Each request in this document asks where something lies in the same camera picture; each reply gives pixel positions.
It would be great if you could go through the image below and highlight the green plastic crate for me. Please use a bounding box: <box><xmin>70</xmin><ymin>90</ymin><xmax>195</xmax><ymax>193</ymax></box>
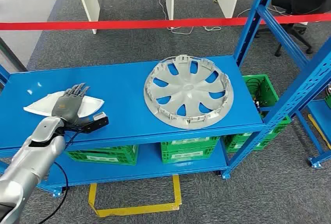
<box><xmin>161</xmin><ymin>136</ymin><xmax>220</xmax><ymax>164</ymax></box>
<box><xmin>324</xmin><ymin>85</ymin><xmax>331</xmax><ymax>108</ymax></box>
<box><xmin>223</xmin><ymin>74</ymin><xmax>293</xmax><ymax>154</ymax></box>
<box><xmin>65</xmin><ymin>144</ymin><xmax>139</xmax><ymax>166</ymax></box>

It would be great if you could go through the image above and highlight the red barrier tape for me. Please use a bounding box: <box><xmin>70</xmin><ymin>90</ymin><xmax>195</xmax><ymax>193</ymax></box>
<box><xmin>0</xmin><ymin>12</ymin><xmax>331</xmax><ymax>31</ymax></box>

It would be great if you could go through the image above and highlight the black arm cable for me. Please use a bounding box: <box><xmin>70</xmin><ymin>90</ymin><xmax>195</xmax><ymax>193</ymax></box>
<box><xmin>37</xmin><ymin>160</ymin><xmax>69</xmax><ymax>224</ymax></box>

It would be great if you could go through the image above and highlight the blue metal shelf rack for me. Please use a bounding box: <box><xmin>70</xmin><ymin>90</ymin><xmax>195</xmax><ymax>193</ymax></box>
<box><xmin>0</xmin><ymin>0</ymin><xmax>331</xmax><ymax>198</ymax></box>
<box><xmin>295</xmin><ymin>99</ymin><xmax>331</xmax><ymax>169</ymax></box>

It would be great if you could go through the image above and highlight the white plastic car part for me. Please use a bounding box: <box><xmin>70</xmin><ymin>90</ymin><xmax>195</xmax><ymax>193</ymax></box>
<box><xmin>23</xmin><ymin>91</ymin><xmax>105</xmax><ymax>118</ymax></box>

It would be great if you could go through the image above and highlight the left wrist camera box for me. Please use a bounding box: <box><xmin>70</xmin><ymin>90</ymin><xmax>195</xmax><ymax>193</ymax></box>
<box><xmin>78</xmin><ymin>111</ymin><xmax>109</xmax><ymax>134</ymax></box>

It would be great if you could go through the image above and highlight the black cable bundle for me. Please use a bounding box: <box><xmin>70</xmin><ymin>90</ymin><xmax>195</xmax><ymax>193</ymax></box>
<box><xmin>245</xmin><ymin>78</ymin><xmax>262</xmax><ymax>108</ymax></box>

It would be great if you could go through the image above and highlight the grey wheel hubcap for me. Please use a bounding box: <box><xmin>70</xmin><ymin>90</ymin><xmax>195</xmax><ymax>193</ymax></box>
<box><xmin>143</xmin><ymin>55</ymin><xmax>234</xmax><ymax>130</ymax></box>

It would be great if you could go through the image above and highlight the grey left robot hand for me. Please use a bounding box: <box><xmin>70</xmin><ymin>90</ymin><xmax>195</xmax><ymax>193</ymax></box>
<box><xmin>51</xmin><ymin>83</ymin><xmax>90</xmax><ymax>126</ymax></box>

